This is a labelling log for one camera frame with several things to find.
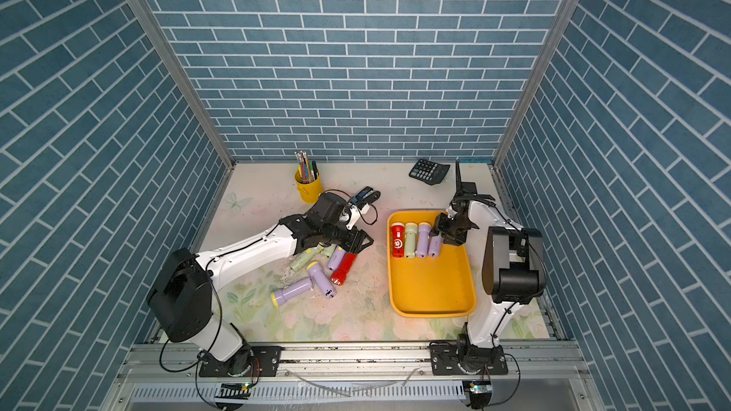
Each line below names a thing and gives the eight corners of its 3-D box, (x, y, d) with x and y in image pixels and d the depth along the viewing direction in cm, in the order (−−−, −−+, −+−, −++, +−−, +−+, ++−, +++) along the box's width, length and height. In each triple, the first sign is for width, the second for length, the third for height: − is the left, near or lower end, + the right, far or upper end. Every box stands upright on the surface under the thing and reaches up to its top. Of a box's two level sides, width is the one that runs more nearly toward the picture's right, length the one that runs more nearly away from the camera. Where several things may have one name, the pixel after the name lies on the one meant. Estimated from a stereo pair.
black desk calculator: (409, 176, 117) (409, 172, 116) (420, 158, 124) (420, 155, 123) (439, 187, 113) (440, 184, 112) (449, 169, 120) (450, 165, 119)
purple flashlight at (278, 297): (276, 308, 84) (273, 304, 81) (273, 297, 86) (269, 293, 83) (314, 288, 88) (312, 284, 85) (310, 278, 90) (308, 274, 87)
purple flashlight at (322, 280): (328, 301, 85) (326, 297, 82) (307, 271, 91) (305, 266, 89) (338, 293, 87) (337, 289, 84) (317, 264, 93) (315, 259, 90)
